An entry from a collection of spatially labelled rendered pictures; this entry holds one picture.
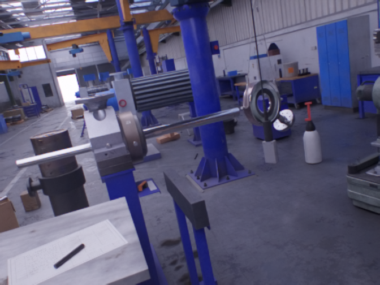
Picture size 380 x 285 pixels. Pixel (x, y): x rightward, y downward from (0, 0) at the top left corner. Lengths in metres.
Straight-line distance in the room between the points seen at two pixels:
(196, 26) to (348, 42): 3.73
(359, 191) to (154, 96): 3.87
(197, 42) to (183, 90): 2.11
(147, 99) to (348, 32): 3.94
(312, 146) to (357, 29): 3.36
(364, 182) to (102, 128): 2.16
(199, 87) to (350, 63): 3.78
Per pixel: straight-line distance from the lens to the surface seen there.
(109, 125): 2.12
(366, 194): 3.12
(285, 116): 2.90
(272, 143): 1.79
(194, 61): 3.97
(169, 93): 5.89
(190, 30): 3.99
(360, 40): 7.16
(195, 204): 1.57
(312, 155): 4.36
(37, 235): 1.74
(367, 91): 3.08
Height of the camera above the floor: 1.51
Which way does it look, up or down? 14 degrees down
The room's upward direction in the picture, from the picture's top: 11 degrees counter-clockwise
